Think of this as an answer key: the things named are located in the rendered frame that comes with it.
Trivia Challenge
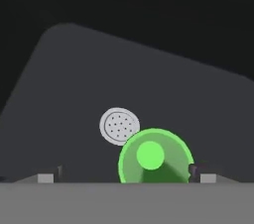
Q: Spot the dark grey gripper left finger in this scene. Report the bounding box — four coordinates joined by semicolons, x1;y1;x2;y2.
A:
13;164;64;184

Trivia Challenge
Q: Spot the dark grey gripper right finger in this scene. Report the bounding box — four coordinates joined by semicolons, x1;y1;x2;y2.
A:
188;161;240;184

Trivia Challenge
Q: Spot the green cup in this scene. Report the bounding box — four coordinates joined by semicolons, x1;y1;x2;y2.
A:
117;128;195;184

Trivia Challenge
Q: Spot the grey round sink drain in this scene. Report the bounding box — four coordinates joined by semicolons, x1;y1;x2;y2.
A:
98;107;141;147

